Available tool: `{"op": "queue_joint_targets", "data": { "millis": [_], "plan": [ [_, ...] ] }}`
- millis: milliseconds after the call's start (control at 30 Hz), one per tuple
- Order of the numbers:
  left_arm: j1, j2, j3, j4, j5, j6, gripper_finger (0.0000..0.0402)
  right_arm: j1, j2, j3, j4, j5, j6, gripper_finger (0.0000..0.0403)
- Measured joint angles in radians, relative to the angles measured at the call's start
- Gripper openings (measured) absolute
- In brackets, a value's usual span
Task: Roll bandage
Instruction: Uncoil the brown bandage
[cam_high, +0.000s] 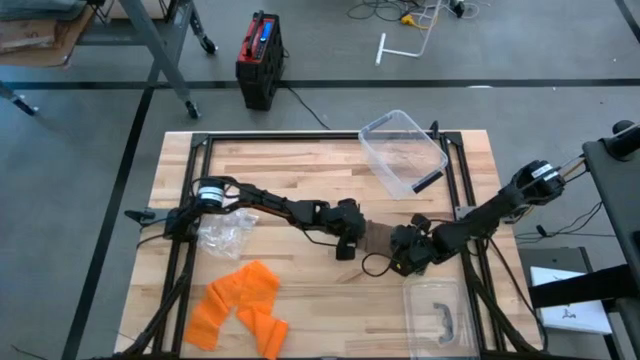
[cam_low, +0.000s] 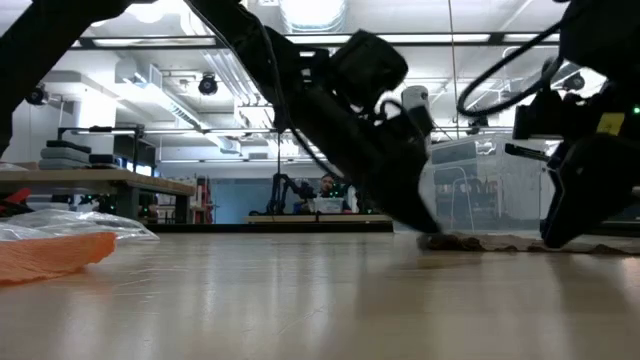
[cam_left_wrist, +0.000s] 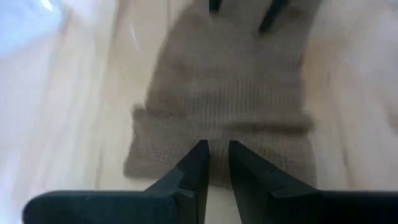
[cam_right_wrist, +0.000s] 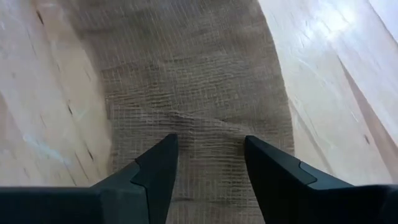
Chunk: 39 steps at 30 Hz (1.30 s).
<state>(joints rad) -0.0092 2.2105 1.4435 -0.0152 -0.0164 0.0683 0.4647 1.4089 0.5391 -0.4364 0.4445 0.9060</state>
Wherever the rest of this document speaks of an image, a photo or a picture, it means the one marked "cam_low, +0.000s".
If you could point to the black table frame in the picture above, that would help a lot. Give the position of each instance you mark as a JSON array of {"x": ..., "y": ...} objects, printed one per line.
[{"x": 250, "y": 228}]

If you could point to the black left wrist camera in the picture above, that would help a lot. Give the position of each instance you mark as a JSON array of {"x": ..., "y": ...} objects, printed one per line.
[{"x": 365, "y": 65}]

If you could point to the black overhead frame bar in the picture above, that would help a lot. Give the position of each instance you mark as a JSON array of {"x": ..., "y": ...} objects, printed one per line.
[{"x": 440, "y": 39}]

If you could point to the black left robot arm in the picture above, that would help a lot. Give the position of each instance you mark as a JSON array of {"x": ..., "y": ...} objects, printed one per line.
[{"x": 240, "y": 30}]

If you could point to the white cylindrical post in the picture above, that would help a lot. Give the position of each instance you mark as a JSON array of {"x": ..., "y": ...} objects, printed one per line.
[{"x": 415, "y": 95}]

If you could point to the wooden background table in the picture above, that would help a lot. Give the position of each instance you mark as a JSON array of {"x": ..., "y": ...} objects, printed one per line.
[{"x": 100, "y": 179}]

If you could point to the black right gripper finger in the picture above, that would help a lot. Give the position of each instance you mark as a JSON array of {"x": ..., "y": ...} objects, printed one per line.
[{"x": 570, "y": 220}]

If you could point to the clear plastic bag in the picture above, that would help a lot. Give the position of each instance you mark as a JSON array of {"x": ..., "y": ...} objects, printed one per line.
[{"x": 75, "y": 225}]

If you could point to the red object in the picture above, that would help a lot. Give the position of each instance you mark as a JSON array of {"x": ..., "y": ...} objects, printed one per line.
[{"x": 15, "y": 196}]

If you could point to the small clear background bin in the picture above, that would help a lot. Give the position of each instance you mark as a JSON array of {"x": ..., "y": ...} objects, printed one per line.
[{"x": 329, "y": 205}]

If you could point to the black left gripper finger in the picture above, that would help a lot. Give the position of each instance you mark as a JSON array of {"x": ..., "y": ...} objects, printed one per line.
[{"x": 415, "y": 205}]

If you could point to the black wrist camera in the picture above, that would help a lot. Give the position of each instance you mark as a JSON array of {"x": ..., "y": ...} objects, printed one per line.
[
  {"x": 365, "y": 65},
  {"x": 537, "y": 117}
]

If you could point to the person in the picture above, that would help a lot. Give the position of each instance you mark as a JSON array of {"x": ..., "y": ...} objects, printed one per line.
[{"x": 327, "y": 184}]

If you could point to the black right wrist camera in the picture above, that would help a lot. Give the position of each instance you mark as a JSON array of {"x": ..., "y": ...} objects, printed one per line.
[{"x": 537, "y": 117}]

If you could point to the orange elastic bandage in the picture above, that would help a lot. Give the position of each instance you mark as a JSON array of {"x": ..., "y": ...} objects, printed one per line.
[{"x": 50, "y": 257}]

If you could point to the wooden background workbench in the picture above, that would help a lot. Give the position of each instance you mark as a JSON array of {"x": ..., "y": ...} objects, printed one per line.
[{"x": 300, "y": 218}]

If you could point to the brown elastic bandage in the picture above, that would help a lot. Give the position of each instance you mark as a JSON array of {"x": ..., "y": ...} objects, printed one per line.
[{"x": 500, "y": 243}]

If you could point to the stack of grey pads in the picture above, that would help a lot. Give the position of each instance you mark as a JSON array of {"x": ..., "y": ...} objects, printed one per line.
[{"x": 65, "y": 155}]

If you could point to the black background robot arm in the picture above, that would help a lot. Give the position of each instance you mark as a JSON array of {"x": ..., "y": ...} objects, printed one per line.
[{"x": 280, "y": 192}]

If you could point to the red cabinet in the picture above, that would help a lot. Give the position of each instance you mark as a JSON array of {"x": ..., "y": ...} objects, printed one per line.
[{"x": 204, "y": 200}]

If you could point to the black stand frame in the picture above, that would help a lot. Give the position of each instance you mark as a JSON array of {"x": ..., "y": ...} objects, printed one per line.
[{"x": 100, "y": 129}]

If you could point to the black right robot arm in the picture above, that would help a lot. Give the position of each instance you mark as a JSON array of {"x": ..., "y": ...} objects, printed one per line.
[{"x": 600, "y": 30}]

